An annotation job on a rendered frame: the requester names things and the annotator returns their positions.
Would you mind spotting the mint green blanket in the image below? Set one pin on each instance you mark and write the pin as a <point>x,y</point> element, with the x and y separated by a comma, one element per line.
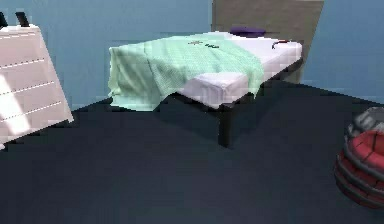
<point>166,70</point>

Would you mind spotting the small dark flat thing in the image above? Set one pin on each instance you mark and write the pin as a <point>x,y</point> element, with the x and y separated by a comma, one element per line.
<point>212,45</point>

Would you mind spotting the purple pillow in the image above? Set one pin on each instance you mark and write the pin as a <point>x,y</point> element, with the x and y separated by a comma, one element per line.
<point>247,31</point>

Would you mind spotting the white chest of drawers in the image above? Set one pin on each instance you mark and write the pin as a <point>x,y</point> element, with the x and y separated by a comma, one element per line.
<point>26,80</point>

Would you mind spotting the small black object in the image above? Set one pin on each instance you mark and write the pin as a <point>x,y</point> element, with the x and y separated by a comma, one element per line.
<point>22,19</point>
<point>2,20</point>

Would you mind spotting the white bed with dark frame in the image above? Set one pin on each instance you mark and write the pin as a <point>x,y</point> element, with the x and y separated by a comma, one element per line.
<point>233,83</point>

